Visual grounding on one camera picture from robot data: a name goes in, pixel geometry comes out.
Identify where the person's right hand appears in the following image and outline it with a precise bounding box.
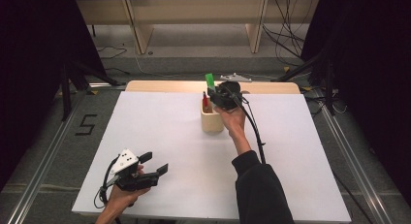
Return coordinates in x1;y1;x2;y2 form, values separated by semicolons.
214;106;249;140

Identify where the beige wooden bench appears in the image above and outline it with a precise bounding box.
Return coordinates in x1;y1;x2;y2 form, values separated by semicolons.
77;0;321;55

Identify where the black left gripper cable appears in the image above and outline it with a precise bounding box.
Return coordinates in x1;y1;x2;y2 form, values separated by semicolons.
93;155;121;224

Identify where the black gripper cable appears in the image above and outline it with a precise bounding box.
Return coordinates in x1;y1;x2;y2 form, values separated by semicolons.
226;84;267;165
93;155;121;224

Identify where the black tripod stand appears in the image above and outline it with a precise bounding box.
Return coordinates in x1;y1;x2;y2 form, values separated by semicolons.
270;48;337;116
59;60;122;121

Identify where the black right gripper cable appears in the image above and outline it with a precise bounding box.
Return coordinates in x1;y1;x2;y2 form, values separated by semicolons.
226;84;267;165

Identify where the white board mat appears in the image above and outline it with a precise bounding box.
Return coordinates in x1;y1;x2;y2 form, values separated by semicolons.
71;90;352;223

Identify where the aluminium floor rail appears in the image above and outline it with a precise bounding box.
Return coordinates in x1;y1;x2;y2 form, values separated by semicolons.
318;104;394;224
6;97;85;224

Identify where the black curtain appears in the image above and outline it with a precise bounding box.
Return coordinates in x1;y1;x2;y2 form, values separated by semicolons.
300;0;411;199
0;0;108;186

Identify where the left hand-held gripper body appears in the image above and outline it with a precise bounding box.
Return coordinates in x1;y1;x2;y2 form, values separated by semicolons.
106;148;161;192

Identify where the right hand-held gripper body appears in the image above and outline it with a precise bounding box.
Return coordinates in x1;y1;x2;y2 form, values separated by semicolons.
207;72;253;111

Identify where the green highlighter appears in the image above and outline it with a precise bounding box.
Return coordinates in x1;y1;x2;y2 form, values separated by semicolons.
205;73;217;93

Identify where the beige square pen holder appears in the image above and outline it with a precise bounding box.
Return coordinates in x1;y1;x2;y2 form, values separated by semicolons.
200;99;226;134

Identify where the bundle of black cables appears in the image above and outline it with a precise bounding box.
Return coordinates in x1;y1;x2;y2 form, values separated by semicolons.
261;0;306;68

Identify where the black floor cable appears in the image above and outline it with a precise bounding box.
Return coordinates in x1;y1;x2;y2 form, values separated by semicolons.
96;46;128;60

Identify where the person's left hand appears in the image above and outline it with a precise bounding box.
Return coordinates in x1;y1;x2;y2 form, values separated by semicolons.
104;184;151;215

